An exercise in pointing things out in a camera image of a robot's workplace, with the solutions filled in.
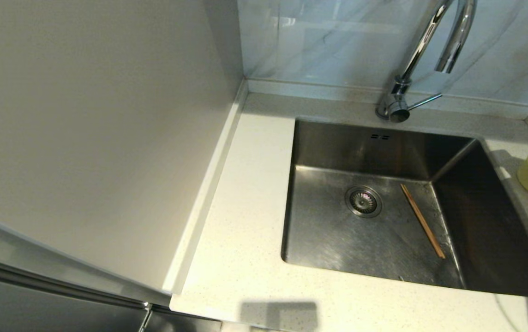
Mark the round metal drain strainer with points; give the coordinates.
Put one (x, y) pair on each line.
(363, 201)

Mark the stainless steel sink basin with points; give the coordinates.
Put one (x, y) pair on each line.
(338, 240)

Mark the grey cabinet door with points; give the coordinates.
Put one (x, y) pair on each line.
(38, 309)

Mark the beige tall cabinet side panel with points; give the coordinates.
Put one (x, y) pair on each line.
(84, 115)

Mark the brown wooden chopstick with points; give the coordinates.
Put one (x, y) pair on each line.
(424, 220)

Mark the chrome gooseneck faucet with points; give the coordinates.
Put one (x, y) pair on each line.
(416, 55)

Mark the thin chrome faucet lever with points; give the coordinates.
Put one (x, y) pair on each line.
(425, 101)

